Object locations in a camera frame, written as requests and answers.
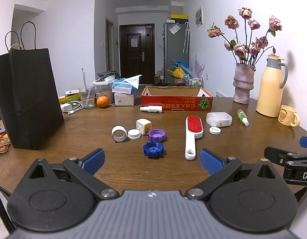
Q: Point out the white yellow plug adapter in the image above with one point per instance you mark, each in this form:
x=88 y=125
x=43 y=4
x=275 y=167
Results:
x=144 y=126

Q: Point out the clear food storage container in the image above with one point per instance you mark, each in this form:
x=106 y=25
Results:
x=104 y=88

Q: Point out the red cardboard box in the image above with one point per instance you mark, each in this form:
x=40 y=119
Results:
x=177 y=98

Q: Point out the blue tissue pack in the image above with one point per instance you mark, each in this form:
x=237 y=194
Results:
x=126 y=85

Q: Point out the orange fruit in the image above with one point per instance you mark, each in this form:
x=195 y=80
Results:
x=102 y=102

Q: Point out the white wall panel box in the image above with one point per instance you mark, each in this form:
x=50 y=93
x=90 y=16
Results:
x=199 y=17

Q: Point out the small white round lid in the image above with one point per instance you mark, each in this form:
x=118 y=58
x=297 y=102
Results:
x=215 y=130

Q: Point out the pink textured vase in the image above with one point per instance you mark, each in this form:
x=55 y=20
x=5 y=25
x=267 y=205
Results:
x=243 y=81

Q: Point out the white purple tissue pack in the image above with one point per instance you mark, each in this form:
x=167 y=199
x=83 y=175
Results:
x=122 y=99

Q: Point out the yellow box on refrigerator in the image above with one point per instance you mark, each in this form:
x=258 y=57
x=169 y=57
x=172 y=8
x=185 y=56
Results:
x=178 y=17

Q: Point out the yellow cartoon mug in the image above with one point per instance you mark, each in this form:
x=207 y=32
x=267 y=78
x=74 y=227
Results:
x=288 y=116

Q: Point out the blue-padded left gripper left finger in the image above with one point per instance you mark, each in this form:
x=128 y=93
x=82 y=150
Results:
x=82 y=172

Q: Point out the blue plastic cap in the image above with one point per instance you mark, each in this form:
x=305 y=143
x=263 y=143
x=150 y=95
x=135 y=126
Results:
x=153 y=149

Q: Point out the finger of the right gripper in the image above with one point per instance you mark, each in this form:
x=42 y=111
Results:
x=277 y=155
x=303 y=141

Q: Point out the grey refrigerator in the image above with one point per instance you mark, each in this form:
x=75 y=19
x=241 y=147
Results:
x=173 y=40

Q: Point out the red white lint brush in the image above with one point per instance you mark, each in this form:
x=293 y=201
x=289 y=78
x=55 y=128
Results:
x=194 y=131

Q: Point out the green spray bottle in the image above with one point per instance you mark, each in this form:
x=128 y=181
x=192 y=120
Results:
x=243 y=117

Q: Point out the snack packets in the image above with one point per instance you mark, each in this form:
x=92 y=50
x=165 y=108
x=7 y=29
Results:
x=4 y=142

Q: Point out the dark brown door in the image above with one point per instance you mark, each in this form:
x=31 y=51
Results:
x=137 y=52

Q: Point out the dried pink roses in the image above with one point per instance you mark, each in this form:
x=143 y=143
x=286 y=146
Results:
x=245 y=47

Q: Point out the white charger with cable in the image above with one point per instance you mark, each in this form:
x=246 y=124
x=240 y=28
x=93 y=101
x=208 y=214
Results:
x=71 y=107

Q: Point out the white bottle cap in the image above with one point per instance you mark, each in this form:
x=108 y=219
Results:
x=134 y=134

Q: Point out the clear plastic container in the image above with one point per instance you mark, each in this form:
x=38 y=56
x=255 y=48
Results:
x=218 y=119

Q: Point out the black paper shopping bag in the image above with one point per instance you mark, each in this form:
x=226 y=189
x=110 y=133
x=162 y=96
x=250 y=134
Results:
x=29 y=105

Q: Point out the yellow blue bags pile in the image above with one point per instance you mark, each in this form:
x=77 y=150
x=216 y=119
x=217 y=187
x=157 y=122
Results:
x=179 y=69

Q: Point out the purple coral decoration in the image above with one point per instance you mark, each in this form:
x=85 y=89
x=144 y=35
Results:
x=198 y=68

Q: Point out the clear drinking glass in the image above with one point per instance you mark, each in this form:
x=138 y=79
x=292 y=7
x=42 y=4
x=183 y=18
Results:
x=87 y=97

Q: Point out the wire storage trolley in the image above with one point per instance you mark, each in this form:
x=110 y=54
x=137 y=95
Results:
x=193 y=81

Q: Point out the yellow thermos jug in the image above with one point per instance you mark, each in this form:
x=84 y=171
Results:
x=272 y=85

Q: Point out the yellow green packet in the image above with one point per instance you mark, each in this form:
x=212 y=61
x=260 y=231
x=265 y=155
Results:
x=66 y=99

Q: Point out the white spray bottle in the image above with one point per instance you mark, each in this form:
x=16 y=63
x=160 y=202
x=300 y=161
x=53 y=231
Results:
x=151 y=109

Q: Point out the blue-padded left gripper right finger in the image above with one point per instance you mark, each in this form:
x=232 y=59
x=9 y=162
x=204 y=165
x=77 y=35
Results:
x=221 y=171

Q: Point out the purple plastic cap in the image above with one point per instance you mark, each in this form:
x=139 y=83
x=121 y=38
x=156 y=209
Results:
x=156 y=135

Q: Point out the white tape roll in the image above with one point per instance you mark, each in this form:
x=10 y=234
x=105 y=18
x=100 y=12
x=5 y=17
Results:
x=119 y=134

